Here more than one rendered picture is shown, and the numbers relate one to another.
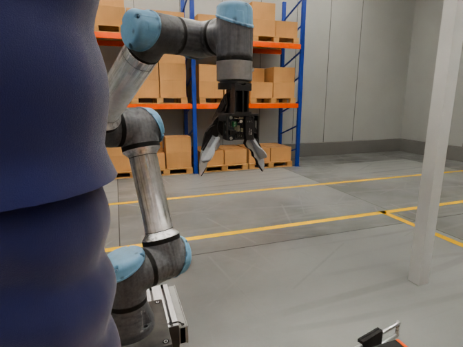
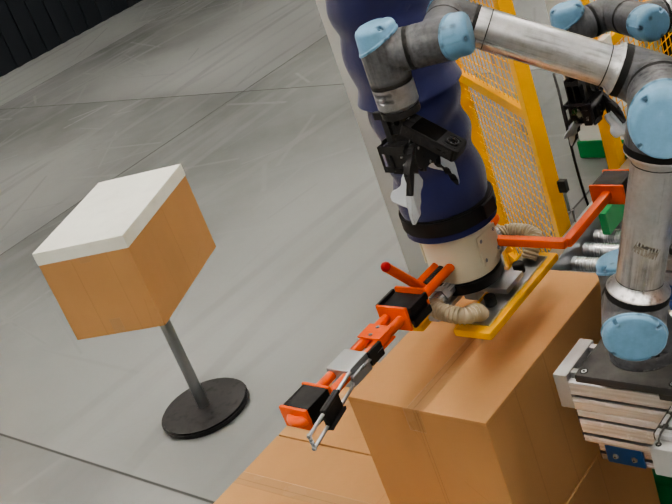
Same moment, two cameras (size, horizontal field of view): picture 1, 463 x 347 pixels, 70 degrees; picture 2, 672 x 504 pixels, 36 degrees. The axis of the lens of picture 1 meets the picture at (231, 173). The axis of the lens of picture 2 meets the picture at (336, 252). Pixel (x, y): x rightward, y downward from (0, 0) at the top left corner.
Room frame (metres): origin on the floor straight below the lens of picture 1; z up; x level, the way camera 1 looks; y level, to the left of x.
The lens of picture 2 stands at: (2.23, -0.88, 2.31)
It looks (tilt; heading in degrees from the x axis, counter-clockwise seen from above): 25 degrees down; 156
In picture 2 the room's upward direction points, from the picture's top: 21 degrees counter-clockwise
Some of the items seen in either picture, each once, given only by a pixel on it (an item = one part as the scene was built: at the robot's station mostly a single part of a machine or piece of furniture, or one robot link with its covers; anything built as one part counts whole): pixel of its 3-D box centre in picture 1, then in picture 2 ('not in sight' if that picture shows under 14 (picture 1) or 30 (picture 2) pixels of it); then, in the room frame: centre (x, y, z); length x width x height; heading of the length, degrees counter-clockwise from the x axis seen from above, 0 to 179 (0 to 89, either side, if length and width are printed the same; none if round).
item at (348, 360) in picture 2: not in sight; (349, 368); (0.50, -0.19, 1.18); 0.07 x 0.07 x 0.04; 20
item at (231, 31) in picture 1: (233, 33); (384, 53); (0.72, 0.00, 1.82); 0.09 x 0.08 x 0.11; 45
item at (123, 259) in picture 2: not in sight; (130, 250); (-1.64, -0.03, 0.82); 0.60 x 0.40 x 0.40; 134
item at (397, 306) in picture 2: not in sight; (403, 307); (0.43, 0.01, 1.18); 0.10 x 0.08 x 0.06; 20
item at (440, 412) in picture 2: not in sight; (498, 397); (0.33, 0.23, 0.74); 0.60 x 0.40 x 0.40; 109
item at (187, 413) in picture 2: not in sight; (179, 352); (-1.64, -0.03, 0.31); 0.40 x 0.40 x 0.62
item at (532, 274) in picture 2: not in sight; (506, 287); (0.43, 0.28, 1.08); 0.34 x 0.10 x 0.05; 110
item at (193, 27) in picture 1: (196, 39); (440, 36); (0.78, 0.08, 1.82); 0.11 x 0.11 x 0.08; 45
